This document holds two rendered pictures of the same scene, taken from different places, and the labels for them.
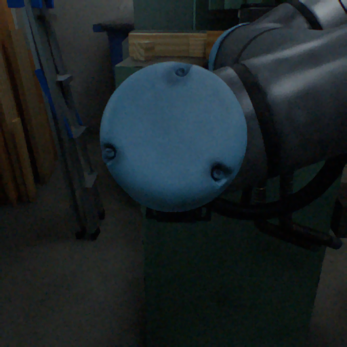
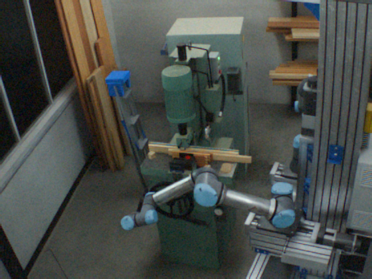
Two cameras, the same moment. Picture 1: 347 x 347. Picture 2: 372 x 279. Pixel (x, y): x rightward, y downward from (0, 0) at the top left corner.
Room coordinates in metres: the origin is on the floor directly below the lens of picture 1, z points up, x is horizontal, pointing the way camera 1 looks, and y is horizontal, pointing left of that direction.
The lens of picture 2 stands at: (-1.35, -0.86, 2.52)
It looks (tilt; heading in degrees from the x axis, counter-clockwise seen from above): 33 degrees down; 17
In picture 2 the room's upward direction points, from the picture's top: 6 degrees counter-clockwise
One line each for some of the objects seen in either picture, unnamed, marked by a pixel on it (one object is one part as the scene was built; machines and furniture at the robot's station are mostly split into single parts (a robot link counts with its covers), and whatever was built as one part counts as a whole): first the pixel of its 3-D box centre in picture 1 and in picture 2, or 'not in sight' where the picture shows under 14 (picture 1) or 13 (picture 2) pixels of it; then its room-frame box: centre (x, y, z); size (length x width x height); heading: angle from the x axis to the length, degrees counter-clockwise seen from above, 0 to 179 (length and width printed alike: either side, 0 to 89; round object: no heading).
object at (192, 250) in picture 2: (221, 226); (197, 206); (0.99, -0.16, 0.36); 0.58 x 0.45 x 0.71; 176
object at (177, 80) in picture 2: not in sight; (179, 93); (0.87, -0.15, 1.35); 0.18 x 0.18 x 0.31
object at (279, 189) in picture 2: not in sight; (281, 196); (0.44, -0.80, 0.98); 0.13 x 0.12 x 0.14; 7
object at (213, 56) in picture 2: not in sight; (214, 66); (1.18, -0.31, 1.40); 0.10 x 0.06 x 0.16; 176
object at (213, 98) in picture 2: not in sight; (213, 97); (1.08, -0.32, 1.23); 0.09 x 0.08 x 0.15; 176
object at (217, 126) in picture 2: not in sight; (215, 127); (1.05, -0.32, 1.02); 0.09 x 0.07 x 0.12; 86
